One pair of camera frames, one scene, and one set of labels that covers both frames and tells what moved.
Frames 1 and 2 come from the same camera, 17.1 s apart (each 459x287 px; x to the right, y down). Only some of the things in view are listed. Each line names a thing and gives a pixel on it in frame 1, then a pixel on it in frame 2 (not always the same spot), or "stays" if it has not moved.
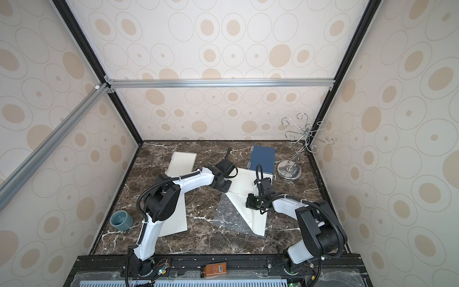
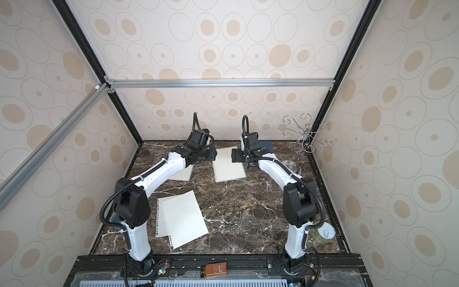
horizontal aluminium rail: (221, 83) stays
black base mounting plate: (219, 270) stays
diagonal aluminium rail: (11, 184) stays
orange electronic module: (216, 269) stays
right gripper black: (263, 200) to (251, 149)
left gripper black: (226, 189) to (213, 153)
